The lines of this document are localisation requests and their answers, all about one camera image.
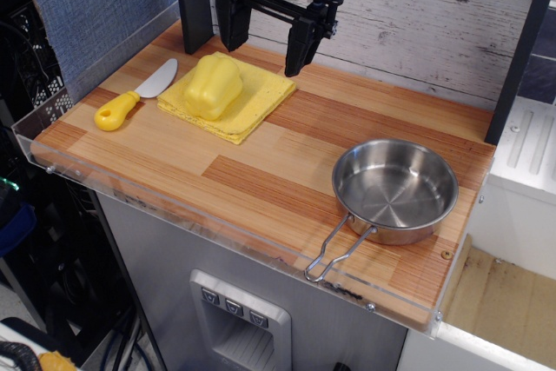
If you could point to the silver toy fridge cabinet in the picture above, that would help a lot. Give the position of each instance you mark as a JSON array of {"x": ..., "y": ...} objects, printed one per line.
[{"x": 210, "y": 307}]

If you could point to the yellow plastic bell pepper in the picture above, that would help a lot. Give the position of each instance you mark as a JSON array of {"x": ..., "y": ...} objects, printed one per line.
[{"x": 215, "y": 84}]

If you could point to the clear acrylic table guard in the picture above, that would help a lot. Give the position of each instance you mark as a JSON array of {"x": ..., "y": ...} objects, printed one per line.
[{"x": 269, "y": 200}]

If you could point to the folded yellow cloth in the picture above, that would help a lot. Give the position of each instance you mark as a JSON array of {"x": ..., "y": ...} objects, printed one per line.
[{"x": 262, "y": 92}]

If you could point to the yellow handled toy knife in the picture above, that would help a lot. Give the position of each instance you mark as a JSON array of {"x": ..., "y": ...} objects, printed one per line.
[{"x": 113, "y": 113}]

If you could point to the white toy sink unit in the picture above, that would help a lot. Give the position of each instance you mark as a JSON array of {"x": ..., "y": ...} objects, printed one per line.
[{"x": 498, "y": 312}]

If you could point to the silver pan with wire handle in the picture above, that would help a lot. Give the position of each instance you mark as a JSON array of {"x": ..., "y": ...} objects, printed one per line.
[{"x": 390, "y": 191}]

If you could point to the black vertical post right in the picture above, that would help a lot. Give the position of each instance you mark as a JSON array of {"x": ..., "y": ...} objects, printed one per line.
[{"x": 510, "y": 88}]

